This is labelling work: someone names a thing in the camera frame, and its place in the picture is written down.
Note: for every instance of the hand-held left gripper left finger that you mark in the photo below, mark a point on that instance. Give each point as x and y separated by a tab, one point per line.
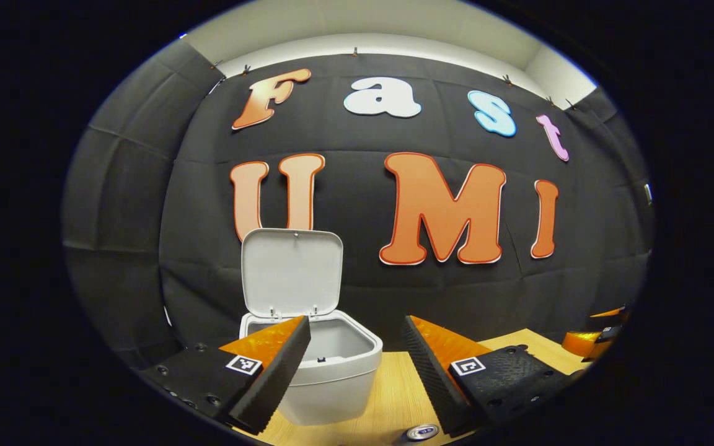
276	371

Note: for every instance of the white desktop garbage bin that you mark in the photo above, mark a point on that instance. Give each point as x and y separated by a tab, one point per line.
332	384

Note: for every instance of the wooden desktop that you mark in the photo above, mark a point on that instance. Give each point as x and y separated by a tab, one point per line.
394	396

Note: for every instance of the silver blue pop can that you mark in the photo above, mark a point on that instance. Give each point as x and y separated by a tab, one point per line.
422	432

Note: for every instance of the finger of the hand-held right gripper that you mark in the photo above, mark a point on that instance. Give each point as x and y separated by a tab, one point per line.
608	312
580	344

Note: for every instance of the black backdrop cloth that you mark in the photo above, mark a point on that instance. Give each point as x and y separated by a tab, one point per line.
363	291

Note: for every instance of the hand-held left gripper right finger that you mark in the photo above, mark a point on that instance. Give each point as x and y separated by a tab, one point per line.
434	371

